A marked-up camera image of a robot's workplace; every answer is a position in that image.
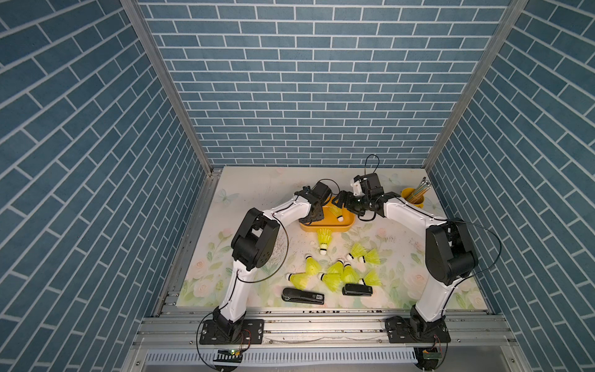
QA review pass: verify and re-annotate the small black stapler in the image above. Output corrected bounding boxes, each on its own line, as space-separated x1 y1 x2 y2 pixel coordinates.
342 284 373 297

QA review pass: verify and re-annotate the bundle of pencils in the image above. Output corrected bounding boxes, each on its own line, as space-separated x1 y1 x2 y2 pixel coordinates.
409 177 432 204

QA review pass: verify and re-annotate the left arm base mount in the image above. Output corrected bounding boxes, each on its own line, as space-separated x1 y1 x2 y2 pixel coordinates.
198 319 265 345

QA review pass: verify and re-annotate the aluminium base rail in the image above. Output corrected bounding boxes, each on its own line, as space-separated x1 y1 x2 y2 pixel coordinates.
133 307 515 350

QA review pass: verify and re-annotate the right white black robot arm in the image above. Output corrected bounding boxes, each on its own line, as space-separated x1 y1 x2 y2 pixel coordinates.
332 173 483 333

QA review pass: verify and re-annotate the yellow shuttlecock front upright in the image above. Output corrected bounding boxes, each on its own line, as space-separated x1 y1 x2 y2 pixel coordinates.
342 263 359 284

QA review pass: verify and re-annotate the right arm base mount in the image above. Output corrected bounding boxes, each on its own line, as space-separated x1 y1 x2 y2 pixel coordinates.
385 316 451 343

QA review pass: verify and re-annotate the yellow plastic storage box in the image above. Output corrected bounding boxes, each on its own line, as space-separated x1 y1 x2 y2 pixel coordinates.
300 198 356 233

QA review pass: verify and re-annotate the yellow shuttlecock middle small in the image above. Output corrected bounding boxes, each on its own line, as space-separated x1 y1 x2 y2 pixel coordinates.
327 260 345 275

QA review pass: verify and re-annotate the yellow pen cup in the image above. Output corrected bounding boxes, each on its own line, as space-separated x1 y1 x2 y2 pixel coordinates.
401 188 425 208

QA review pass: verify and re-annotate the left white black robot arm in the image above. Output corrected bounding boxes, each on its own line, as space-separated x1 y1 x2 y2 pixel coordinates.
213 181 333 330

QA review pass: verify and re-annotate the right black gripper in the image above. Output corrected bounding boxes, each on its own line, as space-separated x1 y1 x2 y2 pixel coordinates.
332 191 370 217

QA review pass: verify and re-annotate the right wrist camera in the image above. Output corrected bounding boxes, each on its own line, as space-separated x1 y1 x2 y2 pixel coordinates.
351 179 364 197

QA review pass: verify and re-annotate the large black stapler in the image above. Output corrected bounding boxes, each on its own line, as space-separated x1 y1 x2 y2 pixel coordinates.
281 288 325 305

